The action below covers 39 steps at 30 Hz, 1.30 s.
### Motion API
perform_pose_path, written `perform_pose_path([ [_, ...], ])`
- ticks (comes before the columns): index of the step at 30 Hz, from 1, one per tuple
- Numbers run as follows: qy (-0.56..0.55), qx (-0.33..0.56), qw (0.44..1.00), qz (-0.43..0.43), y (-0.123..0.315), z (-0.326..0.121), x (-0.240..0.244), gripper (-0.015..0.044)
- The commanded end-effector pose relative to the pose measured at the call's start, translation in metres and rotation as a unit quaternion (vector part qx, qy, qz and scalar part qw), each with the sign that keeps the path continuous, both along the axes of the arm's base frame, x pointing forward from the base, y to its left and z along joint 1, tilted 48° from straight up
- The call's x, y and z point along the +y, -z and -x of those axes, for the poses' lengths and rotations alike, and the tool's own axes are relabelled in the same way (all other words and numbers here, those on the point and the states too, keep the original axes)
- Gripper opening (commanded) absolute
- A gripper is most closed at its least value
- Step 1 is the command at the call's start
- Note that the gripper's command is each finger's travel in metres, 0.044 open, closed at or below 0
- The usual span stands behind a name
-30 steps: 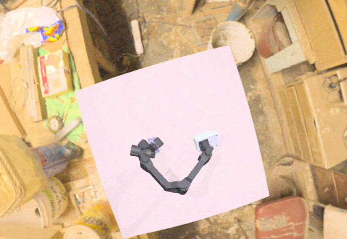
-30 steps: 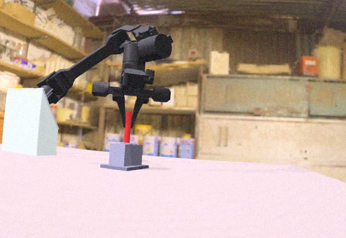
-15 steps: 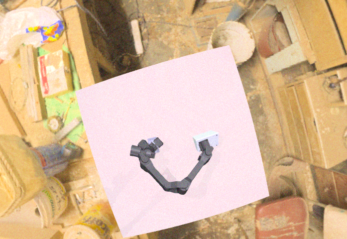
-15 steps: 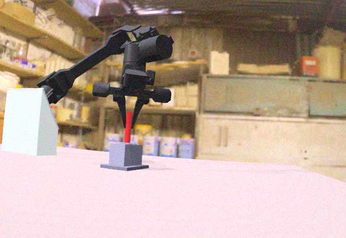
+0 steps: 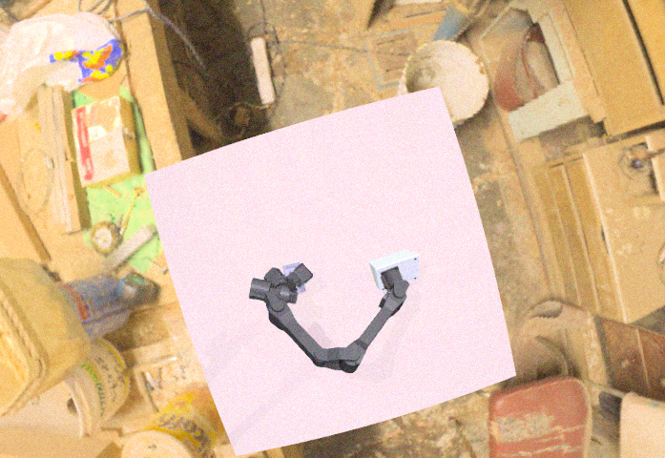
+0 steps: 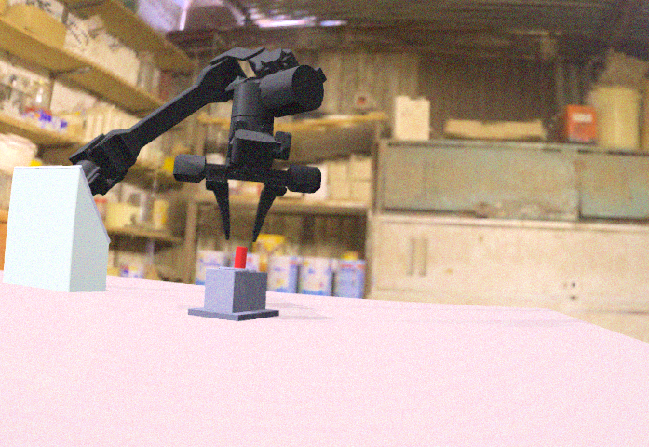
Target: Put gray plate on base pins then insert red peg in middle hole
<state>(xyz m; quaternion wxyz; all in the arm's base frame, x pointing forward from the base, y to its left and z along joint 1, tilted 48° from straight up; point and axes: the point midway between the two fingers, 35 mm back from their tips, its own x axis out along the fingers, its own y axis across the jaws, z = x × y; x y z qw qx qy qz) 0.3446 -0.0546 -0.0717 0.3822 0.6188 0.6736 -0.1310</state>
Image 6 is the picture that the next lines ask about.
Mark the red peg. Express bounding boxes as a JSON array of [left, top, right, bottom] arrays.
[[234, 247, 248, 268]]

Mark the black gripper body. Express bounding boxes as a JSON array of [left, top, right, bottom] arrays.
[[173, 116, 321, 194]]

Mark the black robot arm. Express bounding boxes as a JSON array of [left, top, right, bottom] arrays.
[[69, 46, 327, 196]]

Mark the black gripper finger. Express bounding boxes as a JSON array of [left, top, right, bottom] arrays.
[[252, 185, 287, 242], [206, 180, 230, 240]]

